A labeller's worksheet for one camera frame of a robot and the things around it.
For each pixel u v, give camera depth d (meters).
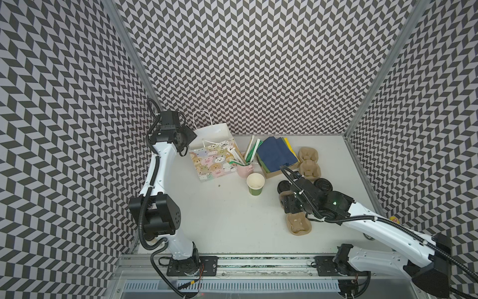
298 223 0.84
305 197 0.53
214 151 0.84
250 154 0.94
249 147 0.94
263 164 1.02
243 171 0.97
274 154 1.02
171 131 0.62
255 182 0.96
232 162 0.90
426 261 0.39
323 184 0.87
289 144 1.08
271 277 0.71
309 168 0.98
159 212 0.45
